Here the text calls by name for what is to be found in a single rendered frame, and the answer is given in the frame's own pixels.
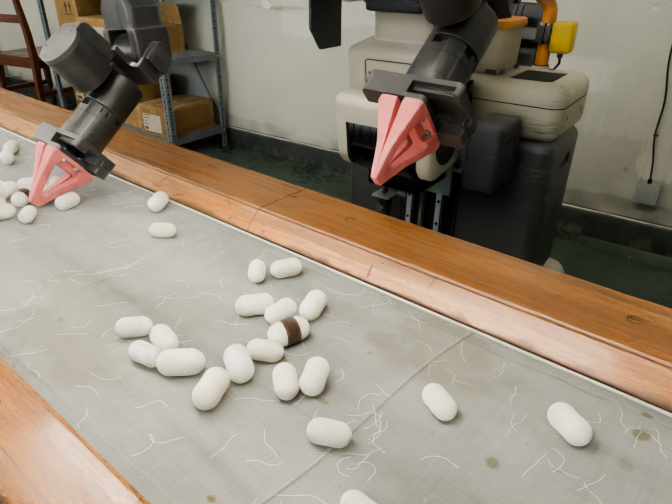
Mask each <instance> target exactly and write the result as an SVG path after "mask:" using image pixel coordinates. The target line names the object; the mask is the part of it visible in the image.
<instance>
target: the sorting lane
mask: <svg viewBox="0 0 672 504"><path fill-rule="evenodd" d="M93 176H94V175H93ZM69 192H75V193H77V194H78V195H79V197H80V202H79V204H78V205H76V206H74V207H71V208H69V209H67V210H59V209H58V208H57V207H56V206H55V200H56V198H57V197H56V198H55V199H53V200H51V201H49V202H48V203H46V204H44V205H42V206H40V207H37V206H35V205H34V204H32V203H31V202H30V203H29V204H27V205H26V206H28V205H30V206H33V207H35V208H36V209H37V215H36V217H35V218H34V220H33V221H32V222H31V223H28V224H25V223H22V222H21V221H20V220H19V218H18V215H19V213H20V211H21V210H22V209H23V208H24V207H25V206H24V207H17V206H15V205H13V204H12V202H11V197H9V198H8V199H6V203H10V204H12V205H13V206H14V207H15V208H16V214H15V216H14V217H13V218H11V219H5V220H0V356H1V357H2V358H3V359H4V360H5V361H6V362H7V363H8V364H9V365H10V366H11V367H12V368H13V369H14V370H15V371H16V372H17V373H18V374H19V375H20V376H21V377H22V378H23V379H24V380H25V381H26V382H27V383H28V384H29V385H30V386H31V387H32V388H33V389H34V390H35V391H36V392H37V393H38V394H39V395H40V396H41V397H43V398H44V399H45V400H46V401H47V402H48V403H49V404H50V405H51V406H52V407H53V408H54V409H55V410H56V411H57V412H58V413H59V414H60V415H61V416H62V417H63V418H64V419H65V420H66V421H67V422H68V423H69V424H70V425H71V426H72V427H73V428H74V429H75V430H76V431H77V432H78V433H79V434H80V435H81V436H82V437H83V438H84V439H86V440H87V441H88V442H89V443H90V444H91V445H92V446H93V447H94V448H95V449H96V450H97V451H98V452H99V453H100V454H101V455H102V456H103V457H104V458H105V459H106V460H107V461H108V462H109V463H110V464H111V465H112V466H113V467H114V468H115V469H116V470H117V471H118V472H119V473H120V474H121V475H122V476H123V477H124V478H125V479H126V480H127V481H129V482H130V483H131V484H132V485H133V486H134V487H135V488H136V489H137V490H138V491H139V492H140V493H141V494H142V495H143V496H144V497H145V498H146V499H147V500H148V501H149V502H150V503H151V504H340V499H341V497H342V495H343V494H344V493H345V492H346V491H348V490H352V489H355V490H359V491H361V492H363V493H364V494H365V495H366V496H367V497H369V498H370V499H371V500H373V501H374V502H375V503H377V504H672V414H671V413H669V412H667V411H664V410H662V409H660V408H657V407H655V406H653V405H650V404H648V403H646V402H643V401H641V400H639V399H636V398H634V397H632V396H629V395H627V394H625V393H622V392H620V391H618V390H615V389H613V388H611V387H608V386H606V385H603V384H601V383H599V382H596V381H594V380H592V379H589V378H587V377H585V376H582V375H580V374H578V373H575V372H573V371H571V370H568V369H566V368H564V367H561V366H559V365H557V364H554V363H552V362H550V361H547V360H545V359H542V358H540V357H538V356H535V355H533V354H531V353H528V352H526V351H524V350H521V349H519V348H517V347H514V346H512V345H510V344H507V343H505V342H503V341H500V340H498V339H496V338H493V337H491V336H489V335H486V334H484V333H481V332H479V331H477V330H474V329H472V328H470V327H467V326H465V325H463V324H460V323H458V322H456V321H453V320H451V319H449V318H446V317H444V316H442V315H439V314H437V313H435V312H432V311H430V310H428V309H425V308H423V307H421V306H418V305H416V304H413V303H411V302H409V301H406V300H404V299H402V298H399V297H397V296H395V295H392V294H390V293H388V292H385V291H383V290H381V289H378V288H376V287H374V286H371V285H369V284H367V283H364V282H362V281H360V280H357V279H355V278H352V277H350V276H348V275H345V274H343V273H341V272H338V271H336V270H334V269H331V268H329V267H327V266H324V265H322V264H320V263H317V262H315V261H313V260H310V259H308V258H306V257H303V256H301V255H299V254H296V253H294V252H291V251H289V250H287V249H284V248H282V247H280V246H277V245H275V244H273V243H270V242H268V241H266V240H263V239H261V238H259V237H256V236H254V235H252V234H249V233H247V232H245V231H242V230H240V229H238V228H235V227H233V226H231V225H228V224H226V223H223V222H221V221H219V220H216V219H214V218H212V217H209V216H207V215H205V214H202V213H200V212H198V211H195V210H193V209H191V208H188V207H186V206H184V205H181V204H179V203H177V202H174V201H172V200H170V199H169V201H168V204H167V205H166V206H165V207H164V208H163V209H162V210H161V211H159V212H154V211H151V210H150V209H149V207H148V200H149V199H150V198H151V197H152V196H153V195H154V194H155V193H153V192H151V191H148V190H146V189H144V188H141V187H139V186H137V185H134V184H132V183H130V182H127V181H125V180H123V179H120V178H118V177H116V176H113V175H111V174H109V175H108V176H107V177H106V179H105V180H102V179H100V178H98V177H96V176H94V178H93V180H92V181H90V182H88V183H86V184H84V185H81V186H79V187H77V188H75V189H73V190H71V191H68V192H66V193H69ZM66 193H64V194H66ZM64 194H62V195H64ZM62 195H60V196H62ZM155 222H160V223H171V224H173V225H174V226H175V228H176V233H175V235H174V236H173V237H171V238H160V237H153V236H152V235H151V234H150V233H149V227H150V225H151V224H153V223H155ZM288 258H297V259H298V260H299V261H300V262H301V264H302V269H301V271H300V273H299V274H297V275H295V276H289V277H285V278H276V277H274V276H273V275H272V274H271V272H270V267H271V265H272V263H273V262H275V261H277V260H282V259H288ZM256 259H258V260H261V261H263V262H264V264H265V266H266V270H265V278H264V280H263V281H261V282H259V283H254V282H252V281H250V280H249V278H248V269H249V265H250V263H251V262H252V261H253V260H256ZM312 290H320V291H322V292H324V294H325V295H326V297H327V304H326V306H325V308H324V309H323V310H322V312H321V314H320V316H319V317H318V318H317V319H315V320H312V321H308V320H307V321H308V323H309V326H310V331H309V334H308V336H307V337H306V338H305V339H303V340H301V341H300V342H297V343H294V344H292V345H289V346H286V347H283V348H284V355H283V357H282V359H281V360H279V361H278V362H275V363H271V362H264V361H258V360H253V359H251V360H252V362H253V365H254V374H253V376H252V378H251V379H250V380H249V381H248V382H246V383H242V384H240V383H235V382H233V381H232V380H231V379H230V384H229V387H228V388H227V390H226V391H225V393H224V394H223V396H222V397H221V399H220V401H219V403H218V404H217V406H215V407H214V408H213V409H210V410H200V409H198V408H197V407H196V406H195V405H194V404H193V402H192V392H193V389H194V388H195V386H196V385H197V384H198V382H199V381H200V380H201V378H202V376H203V375H204V373H205V372H206V371H207V370H208V369H210V368H212V367H221V368H223V369H225V370H226V371H227V369H226V366H225V364H224V360H223V355H224V352H225V350H226V349H227V348H228V347H229V346H231V345H233V344H241V345H243V346H245V347H246V348H247V345H248V343H249V342H250V341H251V340H253V339H256V338H259V339H266V340H268V336H267V333H268V329H269V328H270V326H271V325H270V324H268V323H267V321H266V320H265V316H264V315H265V314H264V315H253V316H246V317H245V316H242V315H240V314H238V313H237V311H236V309H235V302H236V300H237V299H238V298H239V297H240V296H242V295H249V294H258V293H267V294H269V295H270V296H271V297H272V298H273V300H274V303H276V302H278V301H279V300H281V299H282V298H291V299H292V300H294V301H295V303H296V305H297V310H296V313H295V314H294V316H301V315H300V312H299V307H300V305H301V303H302V302H303V300H304V299H305V298H306V296H307V294H308V293H309V292H310V291H312ZM137 316H145V317H148V318H149V319H150V320H151V321H152V323H153V327H154V326H156V325H158V324H165V325H167V326H169V327H170V328H171V330H172V331H173V332H174V333H175V334H176V335H177V337H178V339H179V347H178V348H195V349H198V350H200V351H201V352H202V353H203V354H204V356H205V361H206V362H205V366H204V368H203V369H202V371H201V372H199V373H198V374H195V375H189V376H165V375H163V374H161V373H160V372H159V371H158V369H157V367H153V368H150V367H147V366H145V365H143V364H140V363H138V362H134V361H132V360H131V359H130V358H129V356H128V348H129V346H130V345H131V344H132V343H133V342H134V341H137V340H143V341H146V342H147V343H150V344H152V345H154V344H153V343H152V342H151V340H150V337H149V334H148V335H147V336H143V337H130V338H123V337H120V336H118V335H117V333H116V331H115V325H116V323H117V321H118V320H119V319H121V318H124V317H137ZM294 316H292V317H294ZM301 317H302V316H301ZM312 357H322V358H324V359H325V360H326V361H327V362H328V364H329V366H330V372H329V375H328V377H327V380H326V383H325V387H324V390H323V391H322V392H321V393H320V394H318V395H316V396H308V395H306V394H304V393H303V392H302V391H301V389H300V386H299V391H298V394H297V395H296V396H295V397H294V398H293V399H291V400H282V399H280V398H279V397H277V395H276V394H275V392H274V385H273V378H272V373H273V370H274V368H275V367H276V365H278V364H280V363H283V362H287V363H290V364H292V365H293V366H294V367H295V369H296V372H297V377H298V382H299V379H300V377H301V375H302V373H303V371H304V368H305V365H306V363H307V361H308V360H309V359H310V358H312ZM430 383H437V384H440V385H441V386H442V387H443V388H444V389H445V390H446V391H447V393H448V394H449V395H450V396H451V397H452V398H453V399H454V401H455V402H456V405H457V413H456V415H455V417H454V418H453V419H451V420H449V421H442V420H440V419H438V418H437V417H436V416H435V415H434V414H433V413H432V412H431V410H430V409H429V408H428V407H427V405H426V404H425V403H424V402H423V400H422V391H423V389H424V387H425V386H426V385H428V384H430ZM557 402H564V403H567V404H569V405H570V406H571V407H573V409H574V410H575V411H576V412H577V413H578V414H579V415H580V416H581V417H582V418H584V419H585V420H586V421H587V422H588V423H589V424H590V426H591V428H592V431H593V436H592V439H591V441H590V442H589V443H588V444H587V445H585V446H574V445H571V444H570V443H568V442H567V441H566V440H565V438H564V437H563V436H562V435H561V434H560V433H559V432H558V431H557V430H556V429H555V428H554V427H553V426H552V425H551V424H550V423H549V421H548V418H547V412H548V409H549V407H550V406H551V405H552V404H554V403H557ZM317 417H323V418H328V419H333V420H337V421H342V422H344V423H346V424H347V425H348V426H349V427H350V429H351V432H352V438H351V441H350V442H349V444H348V445H347V446H345V447H343V448H333V447H328V446H323V445H318V444H315V443H313V442H311V441H310V439H309V438H308V436H307V426H308V424H309V422H310V421H311V420H313V419H314V418H317Z"/></svg>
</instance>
